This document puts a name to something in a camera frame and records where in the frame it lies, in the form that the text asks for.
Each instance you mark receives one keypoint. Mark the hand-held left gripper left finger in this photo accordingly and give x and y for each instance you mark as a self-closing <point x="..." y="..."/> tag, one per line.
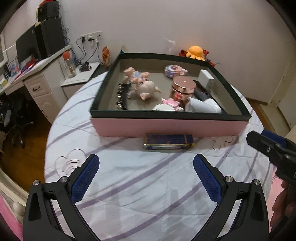
<point x="84" y="178"/>

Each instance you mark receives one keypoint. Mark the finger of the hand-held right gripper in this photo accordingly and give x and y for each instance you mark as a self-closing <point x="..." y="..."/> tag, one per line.
<point x="275" y="137"/>
<point x="259" y="141"/>

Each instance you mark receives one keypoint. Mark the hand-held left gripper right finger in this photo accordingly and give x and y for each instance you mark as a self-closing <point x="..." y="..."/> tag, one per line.
<point x="207" y="178"/>

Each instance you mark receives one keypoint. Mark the blue tin box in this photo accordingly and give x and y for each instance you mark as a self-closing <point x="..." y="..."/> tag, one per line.
<point x="168" y="140"/>

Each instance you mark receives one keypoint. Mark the white plastic device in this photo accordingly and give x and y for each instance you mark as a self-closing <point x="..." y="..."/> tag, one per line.
<point x="205" y="106"/>

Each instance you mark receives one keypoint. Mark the pink box with black rim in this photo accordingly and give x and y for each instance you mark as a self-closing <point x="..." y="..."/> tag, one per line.
<point x="161" y="126"/>

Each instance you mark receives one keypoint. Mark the pink white toy packet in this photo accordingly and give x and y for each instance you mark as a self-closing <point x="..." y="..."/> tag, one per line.
<point x="170" y="104"/>

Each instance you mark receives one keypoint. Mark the white square box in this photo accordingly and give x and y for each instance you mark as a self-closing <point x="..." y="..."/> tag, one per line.
<point x="205" y="77"/>

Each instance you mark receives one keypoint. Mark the black hair clip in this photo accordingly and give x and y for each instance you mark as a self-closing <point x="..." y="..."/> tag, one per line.
<point x="123" y="97"/>

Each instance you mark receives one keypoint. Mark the rose gold round jar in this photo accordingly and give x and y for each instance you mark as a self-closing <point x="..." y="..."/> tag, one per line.
<point x="182" y="87"/>

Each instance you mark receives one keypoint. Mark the big-eyed doll figure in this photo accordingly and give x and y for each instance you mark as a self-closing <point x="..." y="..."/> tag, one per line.
<point x="145" y="89"/>

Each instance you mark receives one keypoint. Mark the person's right hand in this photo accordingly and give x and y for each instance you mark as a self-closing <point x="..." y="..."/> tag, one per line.
<point x="279" y="206"/>

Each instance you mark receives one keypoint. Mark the pink printed blanket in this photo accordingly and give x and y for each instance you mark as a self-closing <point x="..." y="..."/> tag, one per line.
<point x="272" y="185"/>

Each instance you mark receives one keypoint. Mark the white door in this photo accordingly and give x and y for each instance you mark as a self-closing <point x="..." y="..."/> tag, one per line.
<point x="283" y="90"/>

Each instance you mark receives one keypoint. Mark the white striped quilt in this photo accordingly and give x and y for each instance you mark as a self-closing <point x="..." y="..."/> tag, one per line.
<point x="143" y="185"/>

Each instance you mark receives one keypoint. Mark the black office chair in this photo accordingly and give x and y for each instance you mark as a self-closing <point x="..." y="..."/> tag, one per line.
<point x="16" y="129"/>

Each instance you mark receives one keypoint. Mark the white desk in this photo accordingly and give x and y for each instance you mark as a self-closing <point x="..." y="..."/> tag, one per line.
<point x="44" y="97"/>

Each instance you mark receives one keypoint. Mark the white nightstand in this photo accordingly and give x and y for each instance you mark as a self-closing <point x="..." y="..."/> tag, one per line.
<point x="76" y="81"/>

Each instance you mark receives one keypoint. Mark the orange octopus plush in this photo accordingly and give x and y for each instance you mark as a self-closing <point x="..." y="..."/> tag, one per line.
<point x="195" y="51"/>

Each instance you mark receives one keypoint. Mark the dark grey headboard shelf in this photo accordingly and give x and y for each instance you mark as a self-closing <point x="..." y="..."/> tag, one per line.
<point x="103" y="69"/>

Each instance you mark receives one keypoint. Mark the water bottle with orange lid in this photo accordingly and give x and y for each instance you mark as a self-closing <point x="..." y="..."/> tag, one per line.
<point x="70" y="68"/>

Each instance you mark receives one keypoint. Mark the black cylindrical device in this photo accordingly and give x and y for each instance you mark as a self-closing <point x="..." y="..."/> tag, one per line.
<point x="85" y="67"/>

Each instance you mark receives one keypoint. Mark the red toy box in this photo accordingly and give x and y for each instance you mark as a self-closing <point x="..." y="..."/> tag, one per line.
<point x="182" y="53"/>

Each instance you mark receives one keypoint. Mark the orange snack bag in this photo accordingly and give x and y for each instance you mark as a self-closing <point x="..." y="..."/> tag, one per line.
<point x="106" y="56"/>

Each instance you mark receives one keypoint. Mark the red papers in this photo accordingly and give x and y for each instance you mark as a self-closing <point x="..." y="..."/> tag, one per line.
<point x="29" y="64"/>

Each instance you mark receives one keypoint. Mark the clear plastic bag of oranges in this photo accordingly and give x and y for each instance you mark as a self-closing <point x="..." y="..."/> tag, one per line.
<point x="171" y="45"/>

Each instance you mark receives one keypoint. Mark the blue white carton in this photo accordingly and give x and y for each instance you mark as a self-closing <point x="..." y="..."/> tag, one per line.
<point x="13" y="67"/>

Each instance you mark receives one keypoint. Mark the blue bottle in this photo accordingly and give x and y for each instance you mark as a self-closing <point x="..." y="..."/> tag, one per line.
<point x="123" y="49"/>

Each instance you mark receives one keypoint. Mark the black monitor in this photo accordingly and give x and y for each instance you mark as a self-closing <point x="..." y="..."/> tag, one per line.
<point x="26" y="46"/>

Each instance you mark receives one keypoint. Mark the white glass-door cabinet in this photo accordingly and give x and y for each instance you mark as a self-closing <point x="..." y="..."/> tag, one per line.
<point x="1" y="53"/>

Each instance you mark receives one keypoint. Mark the small black speaker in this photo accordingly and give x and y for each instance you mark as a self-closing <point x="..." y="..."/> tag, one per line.
<point x="47" y="11"/>

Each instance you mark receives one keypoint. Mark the wall power outlet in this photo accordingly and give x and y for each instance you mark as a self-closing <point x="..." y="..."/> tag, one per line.
<point x="91" y="37"/>

